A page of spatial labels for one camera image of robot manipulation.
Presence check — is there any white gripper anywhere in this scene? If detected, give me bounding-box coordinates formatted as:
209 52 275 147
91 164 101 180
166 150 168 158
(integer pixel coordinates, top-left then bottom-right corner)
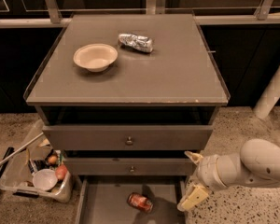
177 151 227 212

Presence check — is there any red coke can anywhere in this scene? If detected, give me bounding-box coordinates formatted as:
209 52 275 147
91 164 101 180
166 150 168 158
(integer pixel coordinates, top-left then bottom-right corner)
127 192 153 213

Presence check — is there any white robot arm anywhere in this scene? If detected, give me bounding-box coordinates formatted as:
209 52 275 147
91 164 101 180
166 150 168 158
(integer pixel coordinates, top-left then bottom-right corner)
177 138 280 212

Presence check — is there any grey open bottom drawer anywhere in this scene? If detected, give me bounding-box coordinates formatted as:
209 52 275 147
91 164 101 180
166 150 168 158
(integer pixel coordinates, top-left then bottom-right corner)
75 175 186 224

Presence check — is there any grey drawer cabinet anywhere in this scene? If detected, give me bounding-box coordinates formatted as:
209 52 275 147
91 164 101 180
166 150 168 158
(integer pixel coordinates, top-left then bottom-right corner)
23 13 231 224

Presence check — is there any grey middle drawer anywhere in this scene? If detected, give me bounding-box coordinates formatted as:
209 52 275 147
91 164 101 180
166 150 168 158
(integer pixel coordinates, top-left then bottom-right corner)
64 158 195 176

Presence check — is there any grey top drawer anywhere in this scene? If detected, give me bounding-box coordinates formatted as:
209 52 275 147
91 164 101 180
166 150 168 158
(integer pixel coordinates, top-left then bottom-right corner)
43 125 213 151

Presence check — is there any red apple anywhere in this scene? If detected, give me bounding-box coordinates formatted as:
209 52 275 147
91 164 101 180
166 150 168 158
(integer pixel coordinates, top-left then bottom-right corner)
55 164 67 180

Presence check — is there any silver foil chip bag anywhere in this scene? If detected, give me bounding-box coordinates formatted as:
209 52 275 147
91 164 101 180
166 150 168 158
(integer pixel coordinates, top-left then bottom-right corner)
118 33 153 53

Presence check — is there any orange fruit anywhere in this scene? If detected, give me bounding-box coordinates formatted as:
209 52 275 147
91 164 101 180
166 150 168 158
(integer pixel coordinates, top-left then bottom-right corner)
48 155 58 165

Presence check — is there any small white bowl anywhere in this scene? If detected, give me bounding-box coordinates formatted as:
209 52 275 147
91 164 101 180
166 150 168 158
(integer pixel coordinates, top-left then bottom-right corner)
33 169 58 191

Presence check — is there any white paper bowl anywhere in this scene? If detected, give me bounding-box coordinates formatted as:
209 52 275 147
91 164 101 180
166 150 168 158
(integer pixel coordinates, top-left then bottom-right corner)
73 44 118 73

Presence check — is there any clear plastic storage bin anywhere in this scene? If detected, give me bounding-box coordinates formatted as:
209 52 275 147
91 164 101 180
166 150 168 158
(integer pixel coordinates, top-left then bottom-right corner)
0 119 75 203

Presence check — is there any dark snack bag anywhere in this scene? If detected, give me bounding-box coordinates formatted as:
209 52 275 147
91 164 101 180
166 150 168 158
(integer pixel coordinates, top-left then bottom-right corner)
28 160 49 175

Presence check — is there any grey metal rod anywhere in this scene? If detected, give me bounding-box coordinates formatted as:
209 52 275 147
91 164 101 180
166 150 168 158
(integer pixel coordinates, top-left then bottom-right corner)
0 133 44 166

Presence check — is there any metal railing frame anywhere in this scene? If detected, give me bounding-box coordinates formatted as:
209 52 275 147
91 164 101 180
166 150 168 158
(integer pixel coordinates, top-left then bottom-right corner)
0 0 280 29

